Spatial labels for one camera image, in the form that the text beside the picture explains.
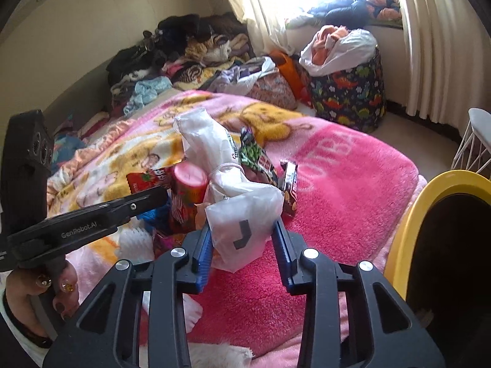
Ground white plastic bag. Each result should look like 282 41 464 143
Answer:
174 108 284 273

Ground left hand painted nails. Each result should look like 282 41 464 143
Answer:
5 261 79 338

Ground blue crumpled plastic bag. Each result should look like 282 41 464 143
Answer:
137 204 172 236

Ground brown chocolate bar wrapper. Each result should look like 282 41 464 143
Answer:
280 160 298 217

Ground red candy tube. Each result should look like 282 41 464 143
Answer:
171 160 208 233

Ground red snack packet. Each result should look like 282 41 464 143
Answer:
126 168 172 194

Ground pink cartoon fleece blanket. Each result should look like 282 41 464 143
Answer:
47 90 426 367

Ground green snack wrapper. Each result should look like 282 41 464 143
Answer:
239 127 279 187

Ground orange bag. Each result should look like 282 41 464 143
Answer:
269 50 311 105

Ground dinosaur print laundry basket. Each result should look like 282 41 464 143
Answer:
308 50 386 133

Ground pile of clothes on bed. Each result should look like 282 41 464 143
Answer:
106 13 278 117

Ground white bag with clothes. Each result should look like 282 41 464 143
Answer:
299 25 377 77

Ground clothes on window sill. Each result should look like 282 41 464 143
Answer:
285 0 403 30

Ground cream window curtain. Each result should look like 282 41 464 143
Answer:
228 0 490 132

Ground white wire stool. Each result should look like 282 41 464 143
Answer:
450 108 491 176

